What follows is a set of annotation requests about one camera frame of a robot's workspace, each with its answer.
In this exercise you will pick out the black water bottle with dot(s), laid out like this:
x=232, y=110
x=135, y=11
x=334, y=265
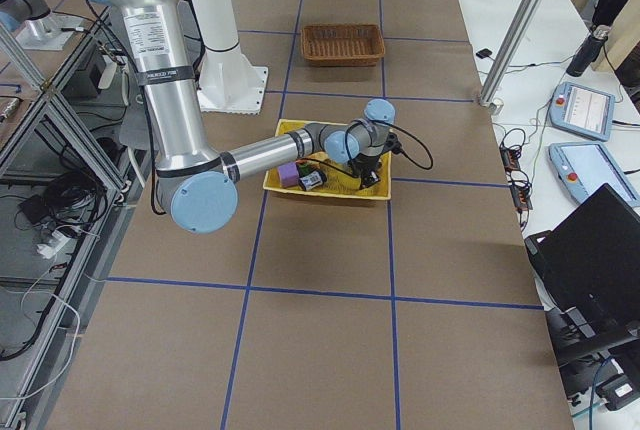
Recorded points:
x=589, y=50

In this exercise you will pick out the black laptop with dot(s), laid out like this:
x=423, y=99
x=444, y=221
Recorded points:
x=590, y=261

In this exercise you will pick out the aluminium frame post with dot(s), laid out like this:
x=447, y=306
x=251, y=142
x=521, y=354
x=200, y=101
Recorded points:
x=514, y=35

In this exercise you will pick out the teach pendant far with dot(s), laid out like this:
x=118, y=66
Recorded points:
x=582, y=111

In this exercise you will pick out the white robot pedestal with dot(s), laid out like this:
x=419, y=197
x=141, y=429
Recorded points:
x=228, y=82

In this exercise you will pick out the small dark jar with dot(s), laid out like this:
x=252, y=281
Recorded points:
x=312, y=180

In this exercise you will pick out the yellow woven basket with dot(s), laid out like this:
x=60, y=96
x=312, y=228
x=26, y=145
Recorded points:
x=337, y=185

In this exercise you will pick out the brown wicker basket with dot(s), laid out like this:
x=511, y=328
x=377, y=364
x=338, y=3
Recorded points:
x=342, y=45

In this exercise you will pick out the teach pendant near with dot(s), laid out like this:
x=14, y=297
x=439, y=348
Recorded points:
x=583, y=167

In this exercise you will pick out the purple foam block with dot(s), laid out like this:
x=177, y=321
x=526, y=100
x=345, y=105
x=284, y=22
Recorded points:
x=288, y=175

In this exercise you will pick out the teach pendant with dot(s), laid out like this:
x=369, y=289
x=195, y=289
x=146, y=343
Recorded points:
x=583, y=167
x=582, y=111

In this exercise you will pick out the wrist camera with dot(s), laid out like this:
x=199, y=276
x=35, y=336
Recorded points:
x=395, y=144

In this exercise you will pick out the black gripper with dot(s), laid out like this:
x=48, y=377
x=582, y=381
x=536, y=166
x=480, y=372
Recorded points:
x=366, y=164

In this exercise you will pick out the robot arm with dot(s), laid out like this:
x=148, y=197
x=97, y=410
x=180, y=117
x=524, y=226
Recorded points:
x=188, y=60
x=42, y=28

